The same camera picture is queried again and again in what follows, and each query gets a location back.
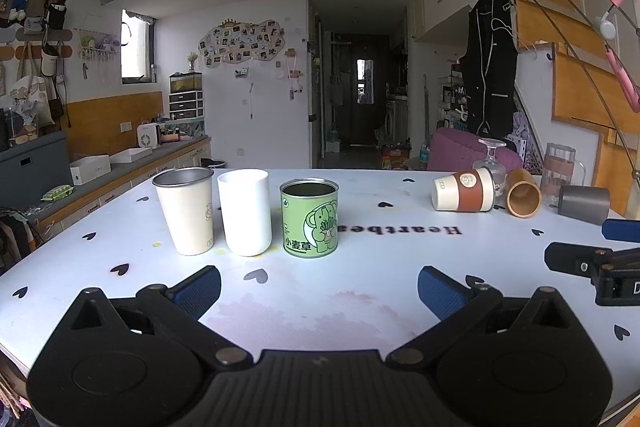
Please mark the wooden staircase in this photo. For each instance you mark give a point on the wooden staircase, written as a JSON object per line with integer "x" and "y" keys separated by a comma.
{"x": 580, "y": 97}

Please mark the dark entrance door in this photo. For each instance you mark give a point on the dark entrance door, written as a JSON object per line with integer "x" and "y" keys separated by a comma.
{"x": 370, "y": 92}

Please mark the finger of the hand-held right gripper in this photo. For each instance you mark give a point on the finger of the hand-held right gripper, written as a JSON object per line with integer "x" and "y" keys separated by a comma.
{"x": 622, "y": 229}
{"x": 570, "y": 258}

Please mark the glass fish tank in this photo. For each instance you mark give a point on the glass fish tank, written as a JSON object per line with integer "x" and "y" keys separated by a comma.
{"x": 186, "y": 82}

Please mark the red printed box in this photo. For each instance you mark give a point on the red printed box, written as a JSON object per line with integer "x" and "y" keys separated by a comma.
{"x": 396, "y": 158}

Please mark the green printed tin can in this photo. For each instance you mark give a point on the green printed tin can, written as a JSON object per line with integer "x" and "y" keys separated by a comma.
{"x": 310, "y": 221}

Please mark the grey storage box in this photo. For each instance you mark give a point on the grey storage box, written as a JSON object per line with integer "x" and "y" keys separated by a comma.
{"x": 32, "y": 169}

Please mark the window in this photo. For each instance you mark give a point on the window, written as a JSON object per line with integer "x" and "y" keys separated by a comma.
{"x": 135, "y": 54}

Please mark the glass pitcher with brown band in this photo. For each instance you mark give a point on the glass pitcher with brown band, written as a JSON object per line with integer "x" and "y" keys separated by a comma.
{"x": 560, "y": 169}

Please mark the flat white tray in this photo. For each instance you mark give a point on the flat white tray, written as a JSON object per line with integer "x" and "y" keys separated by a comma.
{"x": 131, "y": 155}

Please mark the clear wine glass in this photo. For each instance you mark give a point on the clear wine glass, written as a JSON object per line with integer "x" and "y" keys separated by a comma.
{"x": 493, "y": 159}

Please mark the plain white cup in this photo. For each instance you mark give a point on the plain white cup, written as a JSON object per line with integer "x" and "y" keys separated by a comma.
{"x": 246, "y": 213}

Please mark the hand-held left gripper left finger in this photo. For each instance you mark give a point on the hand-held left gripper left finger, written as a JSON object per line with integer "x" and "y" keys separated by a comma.
{"x": 199, "y": 291}

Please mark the white cardboard box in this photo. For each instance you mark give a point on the white cardboard box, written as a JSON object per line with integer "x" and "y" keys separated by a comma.
{"x": 90, "y": 171}

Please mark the metal storage rack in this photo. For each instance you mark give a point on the metal storage rack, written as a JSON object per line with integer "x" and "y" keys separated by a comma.
{"x": 452, "y": 99}

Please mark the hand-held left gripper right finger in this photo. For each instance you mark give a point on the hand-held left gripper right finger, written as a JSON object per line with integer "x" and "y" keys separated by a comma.
{"x": 440, "y": 293}

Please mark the white counter cabinet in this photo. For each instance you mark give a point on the white counter cabinet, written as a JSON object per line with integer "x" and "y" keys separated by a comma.
{"x": 115, "y": 187}

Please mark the grey metal cup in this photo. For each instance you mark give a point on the grey metal cup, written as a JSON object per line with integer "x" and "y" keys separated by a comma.
{"x": 585, "y": 204}

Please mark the cream metal cup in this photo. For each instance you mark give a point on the cream metal cup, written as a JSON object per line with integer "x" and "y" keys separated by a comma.
{"x": 186, "y": 212}

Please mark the cloud-shaped photo board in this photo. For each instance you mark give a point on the cloud-shaped photo board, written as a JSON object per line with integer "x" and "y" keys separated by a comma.
{"x": 240, "y": 44}

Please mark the wooden cup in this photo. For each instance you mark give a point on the wooden cup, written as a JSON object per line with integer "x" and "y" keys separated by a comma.
{"x": 524, "y": 199}

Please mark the small drawer unit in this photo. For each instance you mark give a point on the small drawer unit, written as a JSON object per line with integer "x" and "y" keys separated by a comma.
{"x": 186, "y": 106}

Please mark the plastic water bottle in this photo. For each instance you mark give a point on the plastic water bottle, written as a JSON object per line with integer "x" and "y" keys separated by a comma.
{"x": 424, "y": 155}

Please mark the cream cup with brown sleeve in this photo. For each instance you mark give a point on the cream cup with brown sleeve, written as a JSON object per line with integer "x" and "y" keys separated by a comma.
{"x": 462, "y": 193}

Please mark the green wipes pack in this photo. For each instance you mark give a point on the green wipes pack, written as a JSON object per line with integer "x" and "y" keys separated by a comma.
{"x": 58, "y": 192}

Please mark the small white appliance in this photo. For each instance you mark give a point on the small white appliance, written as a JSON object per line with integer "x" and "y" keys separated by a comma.
{"x": 148, "y": 136}

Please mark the black hanging jacket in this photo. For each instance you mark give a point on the black hanging jacket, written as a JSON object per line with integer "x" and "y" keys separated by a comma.
{"x": 490, "y": 67}

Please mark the cream tote bag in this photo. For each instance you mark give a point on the cream tote bag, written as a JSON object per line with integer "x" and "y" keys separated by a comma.
{"x": 31, "y": 99}

